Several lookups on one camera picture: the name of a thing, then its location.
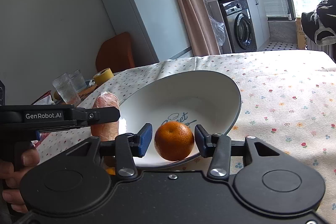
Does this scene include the clear drinking glass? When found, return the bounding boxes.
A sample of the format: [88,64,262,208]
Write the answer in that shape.
[52,73,81,106]

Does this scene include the white refrigerator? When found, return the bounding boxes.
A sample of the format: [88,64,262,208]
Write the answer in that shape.
[102,0,193,67]

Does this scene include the orange chair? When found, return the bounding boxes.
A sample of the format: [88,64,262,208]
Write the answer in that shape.
[96,32,135,73]

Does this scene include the large orange mandarin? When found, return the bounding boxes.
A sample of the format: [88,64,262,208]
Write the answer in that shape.
[154,121,195,161]

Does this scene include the pomelo segment pink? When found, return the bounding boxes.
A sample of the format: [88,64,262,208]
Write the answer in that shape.
[91,92,119,141]

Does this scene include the cardboard box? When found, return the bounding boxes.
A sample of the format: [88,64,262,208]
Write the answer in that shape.
[295,17,307,50]

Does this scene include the floral white tablecloth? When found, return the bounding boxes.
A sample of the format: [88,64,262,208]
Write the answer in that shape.
[36,50,336,224]

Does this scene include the white bowl with blue rim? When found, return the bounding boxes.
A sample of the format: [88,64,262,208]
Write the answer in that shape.
[115,70,242,169]

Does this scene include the yellow tape roll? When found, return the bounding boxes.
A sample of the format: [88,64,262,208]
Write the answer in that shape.
[93,68,114,86]

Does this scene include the person left hand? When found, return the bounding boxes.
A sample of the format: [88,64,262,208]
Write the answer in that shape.
[1,147,40,214]

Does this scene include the grey washing machine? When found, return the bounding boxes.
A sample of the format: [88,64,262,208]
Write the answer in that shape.
[219,0,257,53]

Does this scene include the white kitchen cabinet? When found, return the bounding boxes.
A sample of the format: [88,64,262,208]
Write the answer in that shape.
[247,0,270,51]

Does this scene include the black clothes pile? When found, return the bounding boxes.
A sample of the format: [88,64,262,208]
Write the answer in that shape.
[301,0,336,47]

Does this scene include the pink curtain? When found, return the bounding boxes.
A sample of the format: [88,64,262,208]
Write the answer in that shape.
[177,0,220,56]

